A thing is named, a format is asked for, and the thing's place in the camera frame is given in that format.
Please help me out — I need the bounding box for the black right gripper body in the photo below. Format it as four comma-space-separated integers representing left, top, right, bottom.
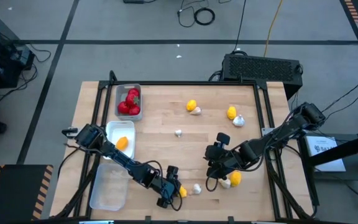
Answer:
204, 144, 233, 180

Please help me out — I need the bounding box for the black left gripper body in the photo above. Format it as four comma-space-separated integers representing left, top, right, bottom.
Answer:
155, 174, 181, 208

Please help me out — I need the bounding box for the orange toy orange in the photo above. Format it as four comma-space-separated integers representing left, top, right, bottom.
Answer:
116, 136, 129, 151

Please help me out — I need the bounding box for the clear plastic bin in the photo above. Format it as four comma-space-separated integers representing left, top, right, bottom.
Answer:
89, 162, 131, 212

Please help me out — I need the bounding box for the white plastic basket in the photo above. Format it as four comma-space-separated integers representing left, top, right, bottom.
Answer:
103, 120, 136, 161

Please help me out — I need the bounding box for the black perforated computer case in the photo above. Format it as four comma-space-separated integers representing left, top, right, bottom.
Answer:
221, 53, 303, 100

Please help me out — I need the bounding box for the light grey plastic basket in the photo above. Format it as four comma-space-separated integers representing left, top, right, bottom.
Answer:
114, 83, 144, 122

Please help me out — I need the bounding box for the white label box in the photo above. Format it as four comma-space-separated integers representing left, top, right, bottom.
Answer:
305, 135, 347, 173

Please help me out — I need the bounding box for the dark grey side table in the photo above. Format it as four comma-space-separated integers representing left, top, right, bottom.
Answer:
298, 133, 358, 190

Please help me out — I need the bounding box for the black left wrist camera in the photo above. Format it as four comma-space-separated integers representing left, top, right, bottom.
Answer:
165, 165, 180, 177

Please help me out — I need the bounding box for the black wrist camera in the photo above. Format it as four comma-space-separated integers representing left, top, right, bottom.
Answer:
216, 132, 231, 146
165, 165, 180, 177

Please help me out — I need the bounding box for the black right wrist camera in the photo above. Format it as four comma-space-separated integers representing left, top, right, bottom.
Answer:
216, 132, 231, 146

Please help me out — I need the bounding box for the black metal table frame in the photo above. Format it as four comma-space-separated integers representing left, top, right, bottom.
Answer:
50, 70, 319, 224

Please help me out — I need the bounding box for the black metal frame beam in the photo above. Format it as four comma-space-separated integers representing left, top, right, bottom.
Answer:
308, 129, 358, 167

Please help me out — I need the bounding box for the black hanging cable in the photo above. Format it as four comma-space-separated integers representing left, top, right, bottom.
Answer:
232, 0, 247, 53

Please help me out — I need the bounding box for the yellow hanging cable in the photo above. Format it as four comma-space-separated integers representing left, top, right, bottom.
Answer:
263, 0, 284, 58

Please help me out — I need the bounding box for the coiled black cable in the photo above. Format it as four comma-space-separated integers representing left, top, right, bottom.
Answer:
193, 7, 216, 26

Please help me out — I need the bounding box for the thin black cable with plug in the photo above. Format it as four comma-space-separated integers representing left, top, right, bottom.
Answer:
177, 0, 196, 28

